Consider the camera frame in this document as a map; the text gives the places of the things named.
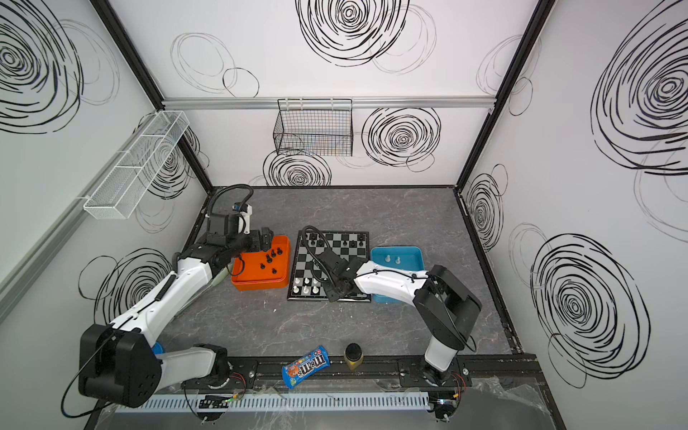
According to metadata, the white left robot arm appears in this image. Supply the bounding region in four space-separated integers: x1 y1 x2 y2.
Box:
75 228 274 408

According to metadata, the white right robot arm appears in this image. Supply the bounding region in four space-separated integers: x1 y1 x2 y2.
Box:
315 249 482 376

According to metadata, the black white chessboard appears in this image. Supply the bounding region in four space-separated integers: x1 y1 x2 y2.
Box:
286 230 373 303

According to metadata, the orange plastic tray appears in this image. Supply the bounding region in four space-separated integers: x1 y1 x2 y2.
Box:
231 236 291 291

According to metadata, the blue plastic tray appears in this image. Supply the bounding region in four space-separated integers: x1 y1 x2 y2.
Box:
370 247 425 272

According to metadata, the yellow jar black lid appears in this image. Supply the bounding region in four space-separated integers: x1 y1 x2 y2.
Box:
344 342 364 371

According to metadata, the blue candy bag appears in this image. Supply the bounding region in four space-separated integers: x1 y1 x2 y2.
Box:
281 346 331 390

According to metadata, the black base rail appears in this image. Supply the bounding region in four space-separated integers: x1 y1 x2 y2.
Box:
187 354 546 392

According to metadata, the clear wall shelf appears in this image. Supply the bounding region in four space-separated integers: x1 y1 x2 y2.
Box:
83 110 189 220

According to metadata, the black wire basket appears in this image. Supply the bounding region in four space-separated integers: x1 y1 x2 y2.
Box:
272 98 354 157

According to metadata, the white slotted cable duct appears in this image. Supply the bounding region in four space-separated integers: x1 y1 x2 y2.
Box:
116 392 431 415

